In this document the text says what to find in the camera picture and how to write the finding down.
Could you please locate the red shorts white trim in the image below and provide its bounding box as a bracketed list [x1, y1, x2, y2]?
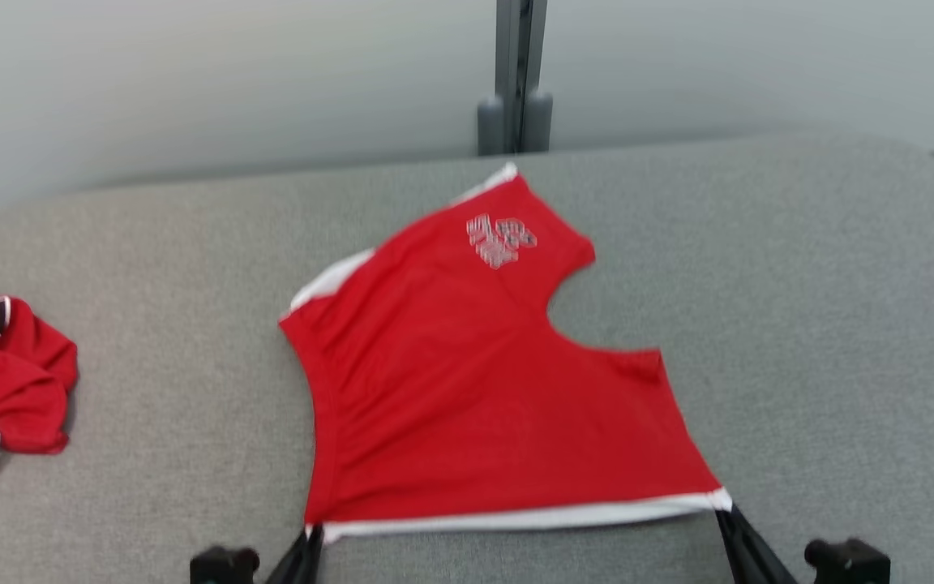
[278, 162, 734, 544]

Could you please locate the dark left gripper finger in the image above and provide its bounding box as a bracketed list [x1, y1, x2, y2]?
[264, 526, 323, 584]

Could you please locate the grey cylinder post cap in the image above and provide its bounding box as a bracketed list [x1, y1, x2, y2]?
[477, 96, 506, 157]
[522, 89, 555, 153]

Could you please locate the grey metal partition post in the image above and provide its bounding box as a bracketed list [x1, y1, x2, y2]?
[495, 0, 549, 155]

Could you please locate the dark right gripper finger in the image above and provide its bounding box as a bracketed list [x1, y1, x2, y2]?
[714, 505, 796, 584]

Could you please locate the red Bulls 23 jersey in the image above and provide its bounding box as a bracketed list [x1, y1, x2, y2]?
[0, 294, 79, 517]

